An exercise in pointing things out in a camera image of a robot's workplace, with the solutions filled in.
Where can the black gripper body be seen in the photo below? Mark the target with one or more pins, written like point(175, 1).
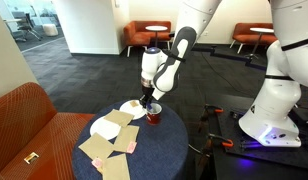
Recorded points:
point(147, 92)

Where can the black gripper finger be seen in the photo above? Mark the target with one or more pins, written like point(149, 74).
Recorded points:
point(142, 101)
point(149, 102)

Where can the blue white marker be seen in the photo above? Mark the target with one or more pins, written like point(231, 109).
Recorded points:
point(148, 107)

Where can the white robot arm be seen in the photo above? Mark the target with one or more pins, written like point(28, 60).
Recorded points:
point(267, 119)

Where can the small brown sugar packet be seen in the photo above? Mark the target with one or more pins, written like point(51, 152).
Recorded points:
point(133, 103)

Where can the white plate with label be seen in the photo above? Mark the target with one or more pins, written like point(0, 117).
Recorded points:
point(137, 112)

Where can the red white mug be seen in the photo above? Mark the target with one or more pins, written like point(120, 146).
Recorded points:
point(153, 116)

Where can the brown napkin on plates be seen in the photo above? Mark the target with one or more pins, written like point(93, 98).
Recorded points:
point(119, 117)

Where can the brown napkin centre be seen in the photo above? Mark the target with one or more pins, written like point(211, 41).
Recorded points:
point(126, 135)

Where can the white plate under napkins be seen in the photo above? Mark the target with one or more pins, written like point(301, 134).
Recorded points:
point(105, 128)

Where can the pink sweetener packet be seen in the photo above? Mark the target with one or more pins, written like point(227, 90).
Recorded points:
point(131, 147)

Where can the blue table cloth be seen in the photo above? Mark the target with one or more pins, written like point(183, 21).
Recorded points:
point(160, 153)

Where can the orange sofa back left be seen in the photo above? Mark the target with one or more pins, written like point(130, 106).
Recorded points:
point(137, 35)

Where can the orange clamp upper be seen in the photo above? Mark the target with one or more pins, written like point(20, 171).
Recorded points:
point(209, 109)

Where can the orange clamp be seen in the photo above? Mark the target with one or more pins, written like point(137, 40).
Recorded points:
point(209, 109)
point(213, 139)

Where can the round white table left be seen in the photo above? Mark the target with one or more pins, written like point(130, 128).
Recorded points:
point(156, 30)

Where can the round white table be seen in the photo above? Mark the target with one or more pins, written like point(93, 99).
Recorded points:
point(260, 32)
point(156, 30)

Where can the brown napkin left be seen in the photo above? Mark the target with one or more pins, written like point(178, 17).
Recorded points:
point(97, 147)

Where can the brown napkin near edge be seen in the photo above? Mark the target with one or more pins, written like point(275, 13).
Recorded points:
point(116, 168)

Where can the pink sweetener packet edge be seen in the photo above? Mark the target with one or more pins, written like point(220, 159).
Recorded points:
point(97, 163)

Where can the orange clamp lower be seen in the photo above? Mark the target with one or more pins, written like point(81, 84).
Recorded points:
point(213, 139)

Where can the orange sofa back right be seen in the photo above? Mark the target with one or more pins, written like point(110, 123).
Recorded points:
point(245, 36)

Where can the white round ottoman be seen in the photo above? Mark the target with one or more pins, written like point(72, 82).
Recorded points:
point(50, 29)

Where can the orange sofa near table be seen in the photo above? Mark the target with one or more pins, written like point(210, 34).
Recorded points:
point(29, 122)

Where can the round white table right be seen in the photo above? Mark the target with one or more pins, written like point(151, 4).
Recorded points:
point(260, 32)

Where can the office chair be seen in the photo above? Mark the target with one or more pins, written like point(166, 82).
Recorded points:
point(25, 26)

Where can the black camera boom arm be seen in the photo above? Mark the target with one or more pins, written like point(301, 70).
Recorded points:
point(212, 52)

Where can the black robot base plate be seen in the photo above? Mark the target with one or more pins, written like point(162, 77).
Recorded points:
point(245, 146)

